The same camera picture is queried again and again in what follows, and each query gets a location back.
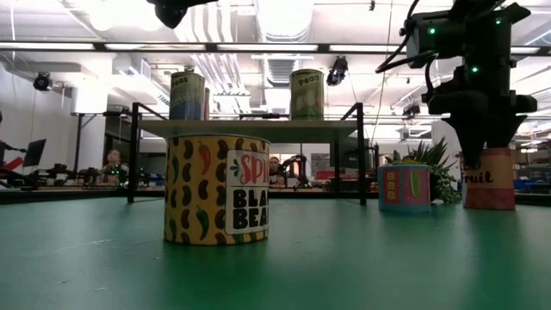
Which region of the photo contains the red orange mixed fruit can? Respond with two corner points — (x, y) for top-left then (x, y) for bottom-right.
(460, 148), (517, 211)

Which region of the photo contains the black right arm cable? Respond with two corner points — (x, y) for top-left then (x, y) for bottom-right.
(375, 0), (438, 94)

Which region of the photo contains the green pears can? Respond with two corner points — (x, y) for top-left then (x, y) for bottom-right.
(288, 68), (325, 121)

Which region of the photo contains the yellow black beans can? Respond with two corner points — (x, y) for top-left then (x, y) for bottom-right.
(164, 133), (271, 247)

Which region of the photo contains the white pillar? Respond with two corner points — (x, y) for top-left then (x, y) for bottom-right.
(431, 119), (464, 190)

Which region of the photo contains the blue green peas can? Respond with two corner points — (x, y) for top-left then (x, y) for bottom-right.
(169, 71), (207, 121)

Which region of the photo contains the potted succulent plant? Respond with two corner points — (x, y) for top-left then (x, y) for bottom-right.
(384, 136), (464, 206)

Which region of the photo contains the black background table frame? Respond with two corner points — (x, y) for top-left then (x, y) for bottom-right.
(71, 109), (133, 187)

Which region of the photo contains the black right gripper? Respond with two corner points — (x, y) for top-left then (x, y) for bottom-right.
(424, 64), (538, 171)

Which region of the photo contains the blue pink corn can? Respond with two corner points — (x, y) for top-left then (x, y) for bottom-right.
(377, 164), (432, 214)

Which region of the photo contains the black overhead frame bar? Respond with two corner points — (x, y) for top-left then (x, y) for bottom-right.
(0, 40), (551, 56)

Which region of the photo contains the black computer monitor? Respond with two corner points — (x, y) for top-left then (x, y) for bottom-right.
(22, 138), (47, 168)

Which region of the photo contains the wooden shelf with black legs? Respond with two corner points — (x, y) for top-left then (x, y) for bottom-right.
(127, 102), (381, 207)

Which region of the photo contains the silver ventilation duct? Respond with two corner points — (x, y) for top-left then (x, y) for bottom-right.
(253, 0), (316, 111)

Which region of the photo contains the green table mat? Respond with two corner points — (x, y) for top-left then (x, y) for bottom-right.
(0, 195), (551, 310)

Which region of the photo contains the shelf of blue bins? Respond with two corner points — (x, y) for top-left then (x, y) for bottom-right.
(514, 178), (551, 194)

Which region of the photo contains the person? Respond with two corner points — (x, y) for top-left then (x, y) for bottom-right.
(102, 149), (129, 186)
(269, 155), (282, 186)

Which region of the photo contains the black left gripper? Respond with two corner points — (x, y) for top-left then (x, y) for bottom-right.
(145, 0), (219, 30)

